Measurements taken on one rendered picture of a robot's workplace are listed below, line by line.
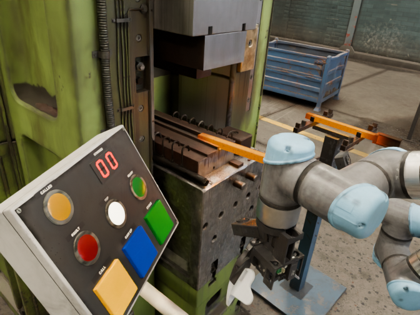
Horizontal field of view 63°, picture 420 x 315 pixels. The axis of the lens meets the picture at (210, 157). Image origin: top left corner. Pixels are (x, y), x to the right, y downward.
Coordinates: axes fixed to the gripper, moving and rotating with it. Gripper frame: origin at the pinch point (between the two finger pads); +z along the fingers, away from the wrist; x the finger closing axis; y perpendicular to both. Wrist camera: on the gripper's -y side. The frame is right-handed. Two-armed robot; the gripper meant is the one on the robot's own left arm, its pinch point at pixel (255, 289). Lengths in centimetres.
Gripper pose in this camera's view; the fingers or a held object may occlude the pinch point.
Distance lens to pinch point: 77.9
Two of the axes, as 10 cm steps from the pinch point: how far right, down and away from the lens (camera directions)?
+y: 5.2, 4.3, -7.4
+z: -0.6, 8.8, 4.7
